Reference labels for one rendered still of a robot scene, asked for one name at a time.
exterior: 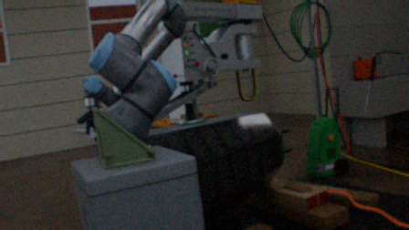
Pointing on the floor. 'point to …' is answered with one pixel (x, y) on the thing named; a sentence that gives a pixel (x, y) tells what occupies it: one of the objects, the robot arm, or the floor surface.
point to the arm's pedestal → (140, 193)
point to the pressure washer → (325, 146)
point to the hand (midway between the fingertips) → (92, 141)
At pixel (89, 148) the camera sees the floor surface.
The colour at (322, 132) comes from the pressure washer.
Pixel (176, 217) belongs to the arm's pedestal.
